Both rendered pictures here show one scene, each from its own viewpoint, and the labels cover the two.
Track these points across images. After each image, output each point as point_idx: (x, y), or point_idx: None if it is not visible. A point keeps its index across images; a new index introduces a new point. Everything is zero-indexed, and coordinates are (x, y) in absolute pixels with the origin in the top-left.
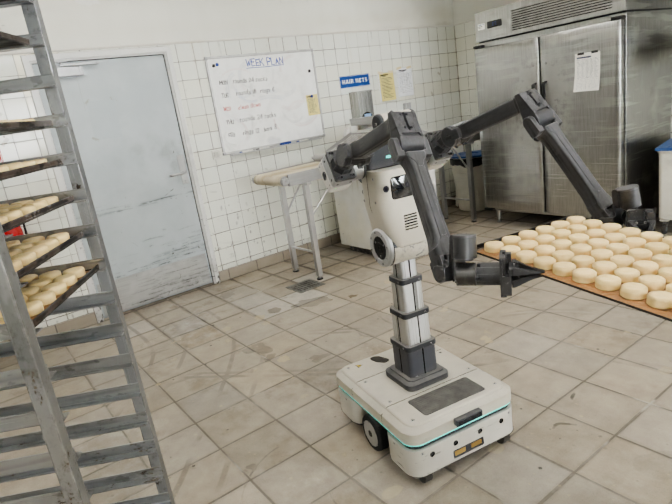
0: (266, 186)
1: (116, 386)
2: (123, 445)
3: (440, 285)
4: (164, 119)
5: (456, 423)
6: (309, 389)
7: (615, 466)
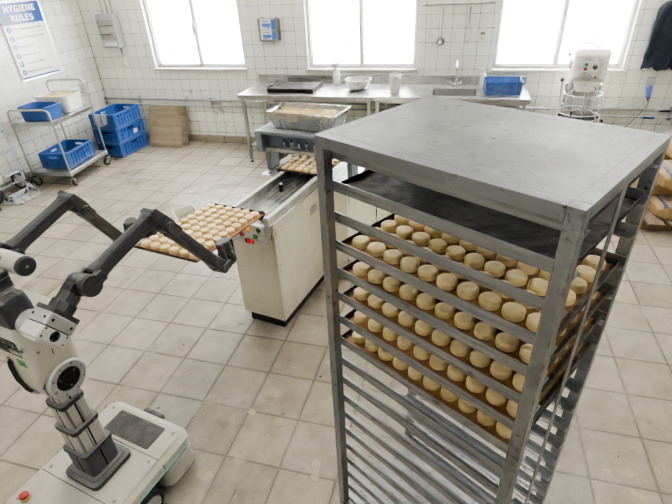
0: None
1: (351, 416)
2: (357, 451)
3: None
4: None
5: (164, 416)
6: None
7: (149, 378)
